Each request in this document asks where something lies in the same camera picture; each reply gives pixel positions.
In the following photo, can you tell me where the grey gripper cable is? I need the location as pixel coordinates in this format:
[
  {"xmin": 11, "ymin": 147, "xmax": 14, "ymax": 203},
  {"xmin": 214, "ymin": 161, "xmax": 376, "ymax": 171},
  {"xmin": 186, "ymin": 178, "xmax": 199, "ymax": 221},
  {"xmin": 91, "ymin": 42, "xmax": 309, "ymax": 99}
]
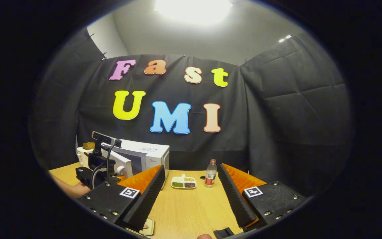
[{"xmin": 92, "ymin": 166, "xmax": 107, "ymax": 190}]

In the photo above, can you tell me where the white microwave oven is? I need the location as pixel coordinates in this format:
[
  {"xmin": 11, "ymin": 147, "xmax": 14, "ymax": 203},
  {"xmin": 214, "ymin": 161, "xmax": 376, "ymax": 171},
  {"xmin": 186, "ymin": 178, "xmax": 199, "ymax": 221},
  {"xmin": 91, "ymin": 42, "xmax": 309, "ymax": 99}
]
[{"xmin": 100, "ymin": 139, "xmax": 170, "ymax": 190}]

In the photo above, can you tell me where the large ceiling light panel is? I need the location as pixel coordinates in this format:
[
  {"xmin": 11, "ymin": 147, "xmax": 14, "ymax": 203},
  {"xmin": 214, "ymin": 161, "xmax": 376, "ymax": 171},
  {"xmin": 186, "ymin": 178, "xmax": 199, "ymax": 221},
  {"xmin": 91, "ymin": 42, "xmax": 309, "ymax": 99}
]
[{"xmin": 155, "ymin": 0, "xmax": 233, "ymax": 25}]

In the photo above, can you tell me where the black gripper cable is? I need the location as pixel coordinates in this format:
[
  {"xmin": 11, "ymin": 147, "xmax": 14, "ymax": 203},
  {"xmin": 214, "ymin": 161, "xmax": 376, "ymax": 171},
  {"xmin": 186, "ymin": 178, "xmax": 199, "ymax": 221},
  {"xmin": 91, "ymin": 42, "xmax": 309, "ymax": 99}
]
[{"xmin": 106, "ymin": 141, "xmax": 118, "ymax": 182}]

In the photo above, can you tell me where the white divided dish with beans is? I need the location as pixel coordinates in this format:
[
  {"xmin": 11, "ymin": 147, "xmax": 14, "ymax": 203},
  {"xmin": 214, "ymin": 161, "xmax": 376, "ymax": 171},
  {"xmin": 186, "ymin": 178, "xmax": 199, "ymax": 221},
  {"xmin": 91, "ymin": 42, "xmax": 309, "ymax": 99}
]
[{"xmin": 171, "ymin": 174, "xmax": 197, "ymax": 190}]

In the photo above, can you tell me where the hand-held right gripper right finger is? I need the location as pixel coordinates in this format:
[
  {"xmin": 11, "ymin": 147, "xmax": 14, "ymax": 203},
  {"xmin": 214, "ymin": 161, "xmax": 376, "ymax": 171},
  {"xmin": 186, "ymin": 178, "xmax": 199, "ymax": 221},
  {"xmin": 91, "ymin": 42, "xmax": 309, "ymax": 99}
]
[{"xmin": 218, "ymin": 163, "xmax": 307, "ymax": 229}]

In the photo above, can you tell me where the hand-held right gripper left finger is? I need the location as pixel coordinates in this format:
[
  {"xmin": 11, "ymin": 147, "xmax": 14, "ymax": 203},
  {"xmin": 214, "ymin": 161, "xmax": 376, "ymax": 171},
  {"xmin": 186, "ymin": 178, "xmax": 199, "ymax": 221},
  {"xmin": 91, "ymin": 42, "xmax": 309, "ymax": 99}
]
[{"xmin": 78, "ymin": 164, "xmax": 166, "ymax": 233}]

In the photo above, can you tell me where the clear bottle with red label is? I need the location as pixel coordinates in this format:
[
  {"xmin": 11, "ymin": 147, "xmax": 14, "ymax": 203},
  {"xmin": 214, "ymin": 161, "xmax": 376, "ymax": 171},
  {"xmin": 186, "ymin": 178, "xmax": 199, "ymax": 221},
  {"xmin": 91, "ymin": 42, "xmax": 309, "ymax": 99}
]
[{"xmin": 205, "ymin": 159, "xmax": 218, "ymax": 188}]

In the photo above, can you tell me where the small white plate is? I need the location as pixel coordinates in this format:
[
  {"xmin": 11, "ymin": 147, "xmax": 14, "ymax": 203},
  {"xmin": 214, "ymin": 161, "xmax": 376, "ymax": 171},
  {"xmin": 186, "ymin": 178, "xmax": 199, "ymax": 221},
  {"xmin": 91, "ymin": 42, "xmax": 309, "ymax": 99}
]
[{"xmin": 126, "ymin": 217, "xmax": 155, "ymax": 236}]

